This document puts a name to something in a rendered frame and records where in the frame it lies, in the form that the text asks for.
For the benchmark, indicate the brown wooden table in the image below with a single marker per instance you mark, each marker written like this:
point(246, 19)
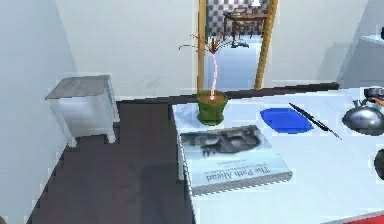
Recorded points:
point(245, 20)

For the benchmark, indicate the house plant in green pot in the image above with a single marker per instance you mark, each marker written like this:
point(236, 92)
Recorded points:
point(212, 108)

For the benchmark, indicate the pale grey book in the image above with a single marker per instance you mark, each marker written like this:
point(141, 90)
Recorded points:
point(230, 160)

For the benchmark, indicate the white side table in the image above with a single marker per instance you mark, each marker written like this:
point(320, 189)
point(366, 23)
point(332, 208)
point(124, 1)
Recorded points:
point(85, 110)

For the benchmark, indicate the wooden door frame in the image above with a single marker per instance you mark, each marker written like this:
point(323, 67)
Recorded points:
point(265, 46)

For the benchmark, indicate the blue plate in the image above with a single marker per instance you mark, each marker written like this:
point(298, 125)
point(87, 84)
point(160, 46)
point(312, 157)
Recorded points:
point(285, 120)

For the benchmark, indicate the black round object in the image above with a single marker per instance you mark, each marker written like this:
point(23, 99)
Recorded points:
point(380, 164)

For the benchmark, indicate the silver kettle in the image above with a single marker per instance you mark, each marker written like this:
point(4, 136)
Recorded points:
point(365, 118)

